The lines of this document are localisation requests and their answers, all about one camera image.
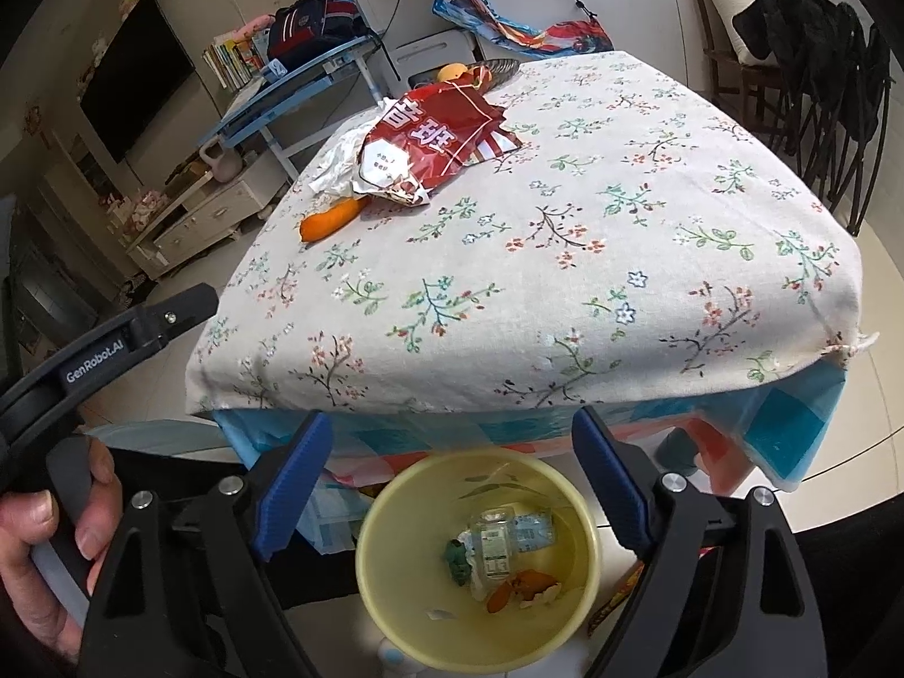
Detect white appliance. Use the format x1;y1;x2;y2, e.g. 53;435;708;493
388;32;488;82

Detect black folding chairs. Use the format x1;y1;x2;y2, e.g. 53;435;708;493
763;14;894;237

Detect white television cabinet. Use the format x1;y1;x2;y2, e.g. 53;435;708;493
123;151;290;280

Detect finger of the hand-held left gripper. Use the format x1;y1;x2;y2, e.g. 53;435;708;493
53;284;219;402

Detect row of books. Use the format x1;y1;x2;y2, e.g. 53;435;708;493
205;32;266;92

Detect orange packet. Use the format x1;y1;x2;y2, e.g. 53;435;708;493
586;558;647;637

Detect dark green object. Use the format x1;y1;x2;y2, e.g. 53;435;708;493
657;431;697;474

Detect black television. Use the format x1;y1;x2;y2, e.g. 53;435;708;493
79;0;197;165

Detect dark blue red backpack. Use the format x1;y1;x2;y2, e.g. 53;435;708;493
267;0;372;64

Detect red snack bag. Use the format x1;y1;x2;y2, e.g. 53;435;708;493
349;69;524;207

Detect wooden chair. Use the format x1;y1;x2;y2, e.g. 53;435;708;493
688;0;785;135

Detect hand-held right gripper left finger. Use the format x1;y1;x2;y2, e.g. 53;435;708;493
76;410;334;678

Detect colourful printed bag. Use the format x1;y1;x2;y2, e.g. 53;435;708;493
432;0;614;61

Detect round grey plate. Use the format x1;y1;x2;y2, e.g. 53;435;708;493
452;58;524;89

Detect person's left hand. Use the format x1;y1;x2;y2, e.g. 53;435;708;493
0;446;124;665

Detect green wrapper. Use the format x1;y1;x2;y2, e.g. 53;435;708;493
444;538;473;586

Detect yellow plastic bin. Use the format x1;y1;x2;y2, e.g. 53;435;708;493
355;448;603;657

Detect pink toys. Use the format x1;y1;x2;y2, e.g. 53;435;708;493
113;187;167;241

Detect dark jacket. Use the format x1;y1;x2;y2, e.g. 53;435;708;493
733;0;891;149

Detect orange carrot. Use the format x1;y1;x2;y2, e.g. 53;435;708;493
300;198;370;242

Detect beige kettlebell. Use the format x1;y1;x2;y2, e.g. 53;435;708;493
199;140;245;183

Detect clear packet with white label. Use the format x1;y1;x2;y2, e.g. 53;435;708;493
466;519;515;580

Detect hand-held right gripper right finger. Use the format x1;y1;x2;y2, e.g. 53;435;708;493
571;406;829;678

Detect blue checked plastic table cover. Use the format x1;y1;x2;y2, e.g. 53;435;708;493
212;349;849;555

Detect blue desk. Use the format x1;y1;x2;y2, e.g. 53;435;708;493
215;35;386;185

